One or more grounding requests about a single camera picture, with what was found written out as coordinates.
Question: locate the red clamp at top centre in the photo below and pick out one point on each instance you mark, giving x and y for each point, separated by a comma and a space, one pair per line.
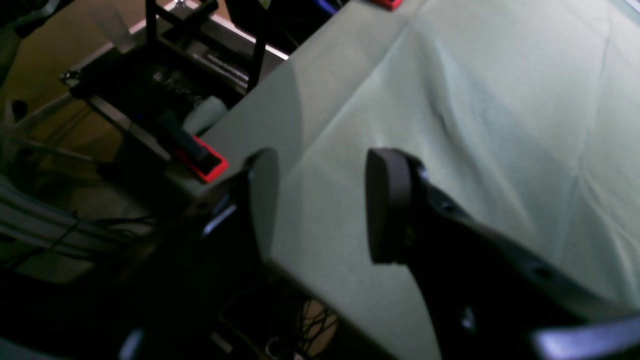
206, 163

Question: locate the light green table cloth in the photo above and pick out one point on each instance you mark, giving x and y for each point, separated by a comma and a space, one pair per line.
526, 112

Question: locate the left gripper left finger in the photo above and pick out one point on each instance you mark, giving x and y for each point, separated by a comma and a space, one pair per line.
167, 288

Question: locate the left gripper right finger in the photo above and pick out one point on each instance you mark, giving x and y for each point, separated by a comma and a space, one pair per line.
488, 297

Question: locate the red clamp at right edge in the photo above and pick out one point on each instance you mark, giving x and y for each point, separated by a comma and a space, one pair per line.
389, 5

